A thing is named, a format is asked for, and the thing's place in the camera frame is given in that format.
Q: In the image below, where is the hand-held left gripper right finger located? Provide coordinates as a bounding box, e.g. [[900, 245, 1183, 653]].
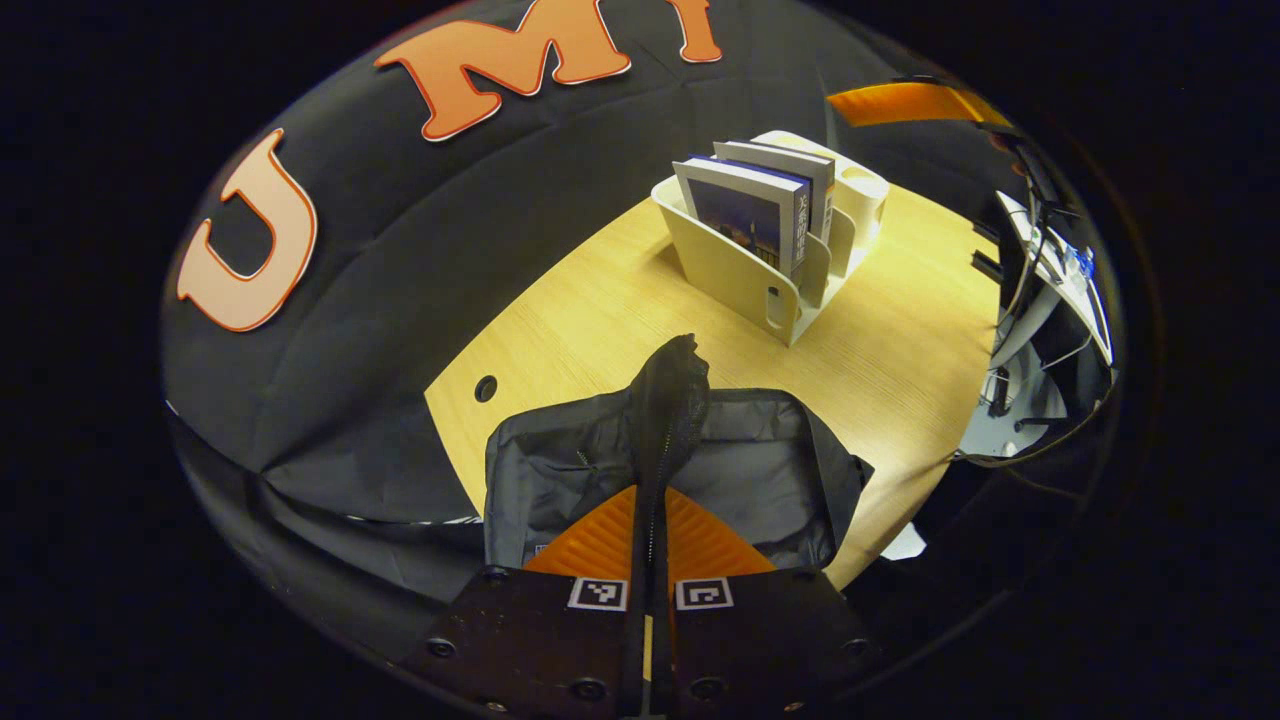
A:
[[655, 486, 885, 719]]

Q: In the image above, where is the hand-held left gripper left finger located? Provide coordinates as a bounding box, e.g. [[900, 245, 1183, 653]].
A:
[[398, 484, 646, 719]]

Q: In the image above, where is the portrait cover book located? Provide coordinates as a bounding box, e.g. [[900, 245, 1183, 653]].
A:
[[712, 139, 838, 247]]

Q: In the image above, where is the black schoolbag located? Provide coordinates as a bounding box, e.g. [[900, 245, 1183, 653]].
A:
[[483, 333, 875, 621]]

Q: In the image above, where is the blue cover book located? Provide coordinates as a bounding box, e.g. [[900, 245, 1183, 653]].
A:
[[672, 154, 814, 282]]

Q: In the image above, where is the white bookshelf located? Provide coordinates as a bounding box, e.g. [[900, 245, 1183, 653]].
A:
[[651, 129, 892, 349]]

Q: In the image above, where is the white stand with cables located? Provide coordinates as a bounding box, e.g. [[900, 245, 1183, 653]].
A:
[[958, 188, 1116, 463]]

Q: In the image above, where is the black cable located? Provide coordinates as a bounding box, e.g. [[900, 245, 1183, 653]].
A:
[[950, 395, 1113, 471]]

